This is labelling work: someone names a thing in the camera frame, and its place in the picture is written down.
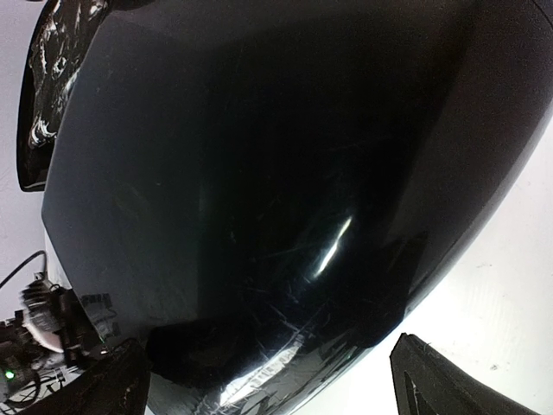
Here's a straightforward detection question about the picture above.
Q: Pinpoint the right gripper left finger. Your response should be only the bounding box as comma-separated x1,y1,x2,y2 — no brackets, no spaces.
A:
42,340,150,414

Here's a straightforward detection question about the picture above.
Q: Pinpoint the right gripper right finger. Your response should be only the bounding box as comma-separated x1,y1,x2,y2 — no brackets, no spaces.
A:
390,333,534,415

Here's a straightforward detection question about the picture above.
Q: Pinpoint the black pouch with pink end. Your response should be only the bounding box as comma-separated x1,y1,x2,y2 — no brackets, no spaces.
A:
42,1,552,414

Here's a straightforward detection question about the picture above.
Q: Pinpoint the black white patterned pouch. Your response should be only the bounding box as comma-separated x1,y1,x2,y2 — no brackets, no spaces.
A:
28,1,110,148

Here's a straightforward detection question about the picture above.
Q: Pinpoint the black ribbed hard-shell suitcase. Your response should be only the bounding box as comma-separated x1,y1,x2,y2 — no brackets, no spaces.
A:
16,1,115,193

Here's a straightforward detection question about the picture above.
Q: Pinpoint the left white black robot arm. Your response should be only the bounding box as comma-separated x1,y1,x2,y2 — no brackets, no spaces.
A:
1,250,109,414

